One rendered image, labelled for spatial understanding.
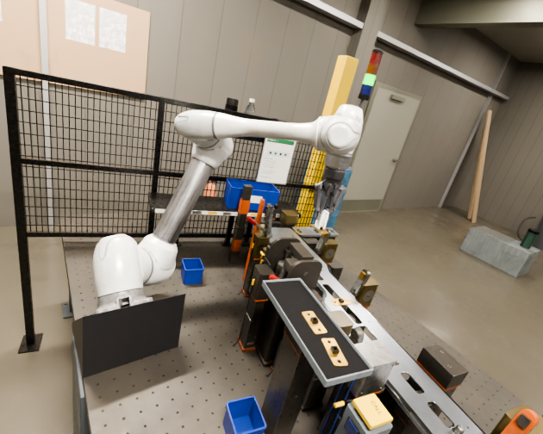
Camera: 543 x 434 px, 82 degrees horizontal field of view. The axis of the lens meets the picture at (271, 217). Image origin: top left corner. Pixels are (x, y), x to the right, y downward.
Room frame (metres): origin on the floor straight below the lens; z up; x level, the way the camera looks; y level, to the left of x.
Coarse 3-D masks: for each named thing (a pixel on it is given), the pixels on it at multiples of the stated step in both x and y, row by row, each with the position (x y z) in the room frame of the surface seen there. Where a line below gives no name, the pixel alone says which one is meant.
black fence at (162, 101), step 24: (24, 72) 1.38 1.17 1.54; (48, 96) 1.43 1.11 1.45; (144, 96) 1.61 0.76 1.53; (144, 120) 1.62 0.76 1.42; (264, 120) 1.93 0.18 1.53; (24, 144) 1.38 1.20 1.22; (48, 168) 1.42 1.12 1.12; (72, 168) 1.46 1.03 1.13; (96, 168) 1.51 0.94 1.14; (120, 168) 1.56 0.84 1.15; (240, 168) 1.90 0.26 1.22; (312, 168) 2.16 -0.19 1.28; (120, 192) 1.57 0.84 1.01; (144, 192) 1.64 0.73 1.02; (24, 216) 1.36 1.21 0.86; (48, 216) 1.41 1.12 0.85; (24, 240) 1.35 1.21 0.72; (24, 264) 1.35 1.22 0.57; (24, 288) 1.35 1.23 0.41; (24, 312) 1.34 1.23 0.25; (24, 336) 1.39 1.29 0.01
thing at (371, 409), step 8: (360, 400) 0.49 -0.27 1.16; (368, 400) 0.49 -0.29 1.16; (376, 400) 0.50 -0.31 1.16; (360, 408) 0.47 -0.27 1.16; (368, 408) 0.47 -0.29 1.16; (376, 408) 0.48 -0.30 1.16; (384, 408) 0.48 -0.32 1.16; (368, 416) 0.46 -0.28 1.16; (376, 416) 0.46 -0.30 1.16; (384, 416) 0.47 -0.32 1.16; (368, 424) 0.44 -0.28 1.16; (376, 424) 0.44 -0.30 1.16; (384, 424) 0.45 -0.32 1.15
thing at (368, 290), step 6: (366, 282) 1.19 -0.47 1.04; (372, 282) 1.20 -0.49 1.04; (366, 288) 1.17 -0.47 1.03; (372, 288) 1.19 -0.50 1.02; (360, 294) 1.16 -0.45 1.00; (366, 294) 1.17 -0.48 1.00; (372, 294) 1.19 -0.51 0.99; (360, 300) 1.16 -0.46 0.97; (366, 300) 1.18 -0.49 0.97; (366, 306) 1.19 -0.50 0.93; (348, 312) 1.19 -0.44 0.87
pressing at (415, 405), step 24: (336, 288) 1.16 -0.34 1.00; (360, 312) 1.03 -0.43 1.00; (384, 336) 0.92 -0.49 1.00; (408, 360) 0.83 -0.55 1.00; (384, 384) 0.71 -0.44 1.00; (408, 384) 0.73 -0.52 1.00; (432, 384) 0.75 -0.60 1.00; (408, 408) 0.64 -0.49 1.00; (456, 408) 0.68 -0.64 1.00; (432, 432) 0.59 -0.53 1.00; (480, 432) 0.62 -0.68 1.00
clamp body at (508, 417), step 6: (516, 408) 0.67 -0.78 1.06; (522, 408) 0.68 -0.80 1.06; (528, 408) 0.69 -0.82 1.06; (504, 414) 0.65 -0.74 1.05; (510, 414) 0.65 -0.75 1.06; (516, 414) 0.65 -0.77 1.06; (504, 420) 0.64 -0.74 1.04; (510, 420) 0.63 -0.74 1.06; (540, 420) 0.65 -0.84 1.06; (498, 426) 0.64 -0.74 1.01; (504, 426) 0.64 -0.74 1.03; (540, 426) 0.63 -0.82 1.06; (492, 432) 0.65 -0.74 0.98; (498, 432) 0.64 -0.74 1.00; (528, 432) 0.60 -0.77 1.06; (534, 432) 0.61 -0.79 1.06; (540, 432) 0.61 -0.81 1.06
